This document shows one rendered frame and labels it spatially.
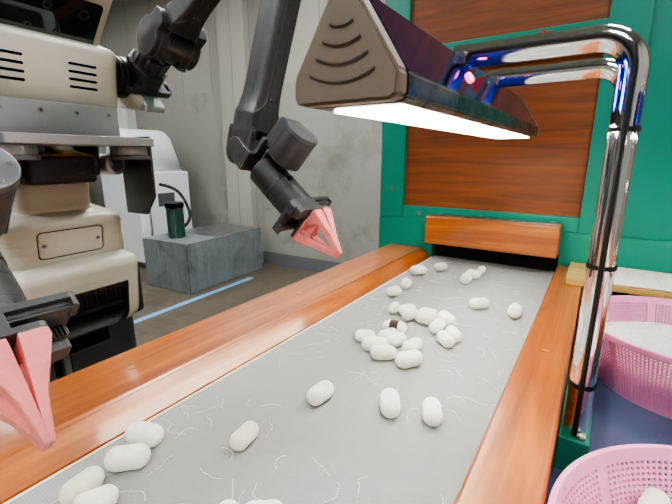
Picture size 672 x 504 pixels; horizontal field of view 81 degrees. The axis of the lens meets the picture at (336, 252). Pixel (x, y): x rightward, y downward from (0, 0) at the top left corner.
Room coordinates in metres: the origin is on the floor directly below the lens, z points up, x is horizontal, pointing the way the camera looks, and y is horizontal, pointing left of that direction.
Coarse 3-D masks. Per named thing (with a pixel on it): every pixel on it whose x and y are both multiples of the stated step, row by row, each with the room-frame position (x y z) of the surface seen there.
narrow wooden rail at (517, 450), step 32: (576, 288) 0.71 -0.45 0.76; (544, 320) 0.56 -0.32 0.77; (576, 320) 0.57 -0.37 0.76; (544, 352) 0.46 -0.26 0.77; (512, 384) 0.38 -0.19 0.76; (544, 384) 0.38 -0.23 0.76; (512, 416) 0.33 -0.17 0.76; (544, 416) 0.33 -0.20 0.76; (480, 448) 0.29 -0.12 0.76; (512, 448) 0.29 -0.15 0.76; (544, 448) 0.29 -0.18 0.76; (480, 480) 0.25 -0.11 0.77; (512, 480) 0.25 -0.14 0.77; (544, 480) 0.25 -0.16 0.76
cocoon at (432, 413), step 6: (426, 402) 0.36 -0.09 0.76; (432, 402) 0.36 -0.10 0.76; (438, 402) 0.36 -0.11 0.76; (426, 408) 0.35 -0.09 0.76; (432, 408) 0.35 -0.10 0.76; (438, 408) 0.35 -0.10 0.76; (426, 414) 0.35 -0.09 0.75; (432, 414) 0.34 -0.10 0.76; (438, 414) 0.34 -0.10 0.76; (426, 420) 0.34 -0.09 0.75; (432, 420) 0.34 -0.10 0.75; (438, 420) 0.34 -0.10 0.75; (432, 426) 0.34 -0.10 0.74
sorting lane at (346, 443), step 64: (320, 320) 0.61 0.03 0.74; (384, 320) 0.61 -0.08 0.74; (512, 320) 0.61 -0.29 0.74; (256, 384) 0.42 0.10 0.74; (384, 384) 0.42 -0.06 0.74; (448, 384) 0.42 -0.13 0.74; (192, 448) 0.32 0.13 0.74; (256, 448) 0.32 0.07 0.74; (320, 448) 0.32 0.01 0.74; (384, 448) 0.32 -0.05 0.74; (448, 448) 0.32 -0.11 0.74
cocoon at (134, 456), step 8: (112, 448) 0.29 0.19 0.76; (120, 448) 0.29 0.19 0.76; (128, 448) 0.29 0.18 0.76; (136, 448) 0.29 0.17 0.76; (144, 448) 0.30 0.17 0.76; (112, 456) 0.29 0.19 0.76; (120, 456) 0.29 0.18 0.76; (128, 456) 0.29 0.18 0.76; (136, 456) 0.29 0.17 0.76; (144, 456) 0.29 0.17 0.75; (104, 464) 0.28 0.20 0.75; (112, 464) 0.28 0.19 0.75; (120, 464) 0.28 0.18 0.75; (128, 464) 0.28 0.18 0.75; (136, 464) 0.29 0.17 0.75; (144, 464) 0.29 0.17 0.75
